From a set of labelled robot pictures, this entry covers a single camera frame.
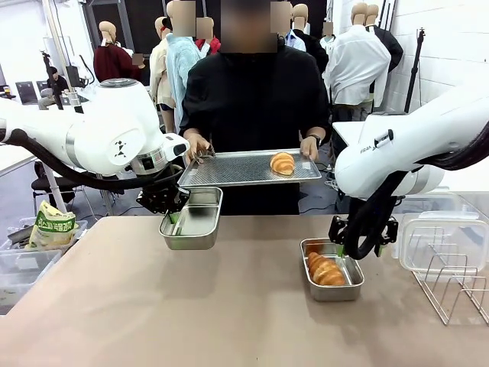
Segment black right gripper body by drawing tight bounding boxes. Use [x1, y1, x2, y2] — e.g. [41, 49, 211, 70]
[341, 216, 387, 245]

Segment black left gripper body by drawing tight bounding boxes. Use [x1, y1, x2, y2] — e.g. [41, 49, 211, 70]
[139, 171, 185, 200]

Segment stainless steel food container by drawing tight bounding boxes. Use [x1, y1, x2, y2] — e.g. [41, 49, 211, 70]
[158, 186, 224, 252]
[300, 237, 366, 302]

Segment golden croissant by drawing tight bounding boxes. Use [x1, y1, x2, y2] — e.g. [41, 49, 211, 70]
[270, 151, 296, 176]
[307, 251, 347, 287]

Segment metal tongs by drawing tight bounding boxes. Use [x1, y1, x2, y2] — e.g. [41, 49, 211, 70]
[190, 148, 217, 165]

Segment perforated metal baking tray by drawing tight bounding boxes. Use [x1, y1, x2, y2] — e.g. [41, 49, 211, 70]
[177, 148, 323, 188]

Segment person's right hand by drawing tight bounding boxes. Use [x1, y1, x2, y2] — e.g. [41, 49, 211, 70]
[186, 133, 215, 165]

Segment person's left hand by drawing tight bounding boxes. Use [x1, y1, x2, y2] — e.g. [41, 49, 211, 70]
[300, 136, 320, 161]

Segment white side table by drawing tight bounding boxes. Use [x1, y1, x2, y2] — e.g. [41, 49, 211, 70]
[331, 121, 370, 156]

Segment black chair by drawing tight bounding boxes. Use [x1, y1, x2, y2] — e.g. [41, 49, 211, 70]
[31, 160, 92, 209]

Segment green yellow snack bag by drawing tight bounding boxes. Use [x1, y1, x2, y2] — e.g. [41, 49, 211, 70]
[25, 200, 79, 250]

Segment mannequin in cream jacket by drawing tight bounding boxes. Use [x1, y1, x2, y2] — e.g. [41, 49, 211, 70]
[148, 17, 177, 112]

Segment mannequin in light blue shirt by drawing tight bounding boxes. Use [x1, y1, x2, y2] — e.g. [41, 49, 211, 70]
[166, 0, 208, 124]

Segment person in black top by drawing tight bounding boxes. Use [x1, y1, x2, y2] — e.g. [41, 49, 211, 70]
[179, 0, 332, 216]

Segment mannequin in maroon garment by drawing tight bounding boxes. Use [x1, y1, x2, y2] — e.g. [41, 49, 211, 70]
[93, 21, 147, 84]

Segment white work table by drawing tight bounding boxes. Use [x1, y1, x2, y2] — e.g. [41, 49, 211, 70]
[0, 151, 41, 177]

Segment clear plastic bin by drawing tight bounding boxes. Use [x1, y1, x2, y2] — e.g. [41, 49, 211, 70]
[0, 216, 89, 254]
[0, 248, 64, 317]

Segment seated person in black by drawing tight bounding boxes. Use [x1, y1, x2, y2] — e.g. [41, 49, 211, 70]
[37, 67, 71, 111]

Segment black tripod stand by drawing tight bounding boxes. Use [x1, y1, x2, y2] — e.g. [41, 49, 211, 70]
[403, 26, 427, 114]

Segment mannequin in black jacket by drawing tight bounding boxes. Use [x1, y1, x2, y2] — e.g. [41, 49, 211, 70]
[365, 4, 404, 74]

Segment mannequin in dark coat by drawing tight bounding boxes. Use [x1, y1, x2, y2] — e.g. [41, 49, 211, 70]
[286, 3, 330, 76]

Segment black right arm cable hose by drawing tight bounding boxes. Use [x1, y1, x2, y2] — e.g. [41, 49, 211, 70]
[343, 128, 489, 261]

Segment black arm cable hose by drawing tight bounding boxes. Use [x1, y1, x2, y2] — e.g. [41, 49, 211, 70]
[343, 128, 489, 261]
[0, 128, 188, 192]

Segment metal wire lid rack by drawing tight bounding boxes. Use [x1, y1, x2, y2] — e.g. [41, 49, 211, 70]
[410, 225, 489, 326]

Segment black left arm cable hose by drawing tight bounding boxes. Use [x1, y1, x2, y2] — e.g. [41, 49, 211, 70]
[0, 128, 188, 192]

